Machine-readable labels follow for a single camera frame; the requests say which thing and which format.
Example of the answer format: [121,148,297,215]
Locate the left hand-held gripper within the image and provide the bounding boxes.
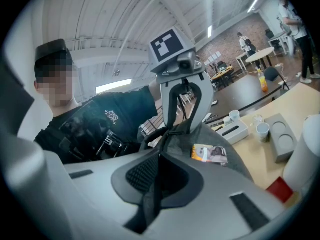
[147,26,215,133]

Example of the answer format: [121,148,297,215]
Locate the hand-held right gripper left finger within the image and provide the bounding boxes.
[0,133,161,240]

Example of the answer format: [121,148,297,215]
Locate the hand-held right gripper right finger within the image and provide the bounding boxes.
[146,151,286,240]

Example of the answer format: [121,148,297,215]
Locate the dark gray bag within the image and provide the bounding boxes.
[123,120,255,235]

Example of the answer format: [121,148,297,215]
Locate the person's left forearm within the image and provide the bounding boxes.
[148,79,163,104]

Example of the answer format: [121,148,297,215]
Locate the orange printed packet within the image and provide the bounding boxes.
[191,143,229,167]

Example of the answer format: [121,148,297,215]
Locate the wooden table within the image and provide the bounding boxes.
[210,65,235,86]

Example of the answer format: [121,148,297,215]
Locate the white ceramic cup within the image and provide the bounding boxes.
[228,109,241,122]

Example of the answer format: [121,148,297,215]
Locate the white tissue box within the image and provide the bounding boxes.
[215,120,250,146]

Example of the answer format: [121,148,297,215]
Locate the person's black t-shirt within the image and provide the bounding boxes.
[34,85,159,165]

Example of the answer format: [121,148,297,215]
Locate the dark brown table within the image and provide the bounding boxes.
[211,74,283,119]

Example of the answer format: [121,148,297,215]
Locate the red flat box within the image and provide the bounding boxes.
[265,176,295,204]

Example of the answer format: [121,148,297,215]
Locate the black chest harness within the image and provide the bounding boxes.
[58,100,131,161]

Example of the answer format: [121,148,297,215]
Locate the white paper cup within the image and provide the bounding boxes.
[256,122,271,143]

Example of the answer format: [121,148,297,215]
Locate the small white side table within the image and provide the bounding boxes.
[235,52,251,71]

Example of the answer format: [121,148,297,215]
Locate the clear drinking glass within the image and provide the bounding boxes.
[252,114,265,127]

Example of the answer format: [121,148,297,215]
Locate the gray cup holder block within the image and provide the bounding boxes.
[264,113,299,164]

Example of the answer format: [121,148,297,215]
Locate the orange juice bottle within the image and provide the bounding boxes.
[257,68,269,93]

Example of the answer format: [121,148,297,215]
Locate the round white table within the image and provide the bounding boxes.
[245,46,276,70]

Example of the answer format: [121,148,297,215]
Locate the white cylindrical jug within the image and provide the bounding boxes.
[283,114,320,198]

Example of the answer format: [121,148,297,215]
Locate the black chair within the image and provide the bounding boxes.
[264,66,291,91]

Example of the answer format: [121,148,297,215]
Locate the white rectangular table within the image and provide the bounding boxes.
[268,32,294,57]

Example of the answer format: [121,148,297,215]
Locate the person's head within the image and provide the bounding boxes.
[33,56,79,108]

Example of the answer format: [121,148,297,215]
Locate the white papers on wall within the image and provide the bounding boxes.
[204,50,223,67]

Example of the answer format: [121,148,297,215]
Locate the black head-mounted camera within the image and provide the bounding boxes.
[34,38,74,69]

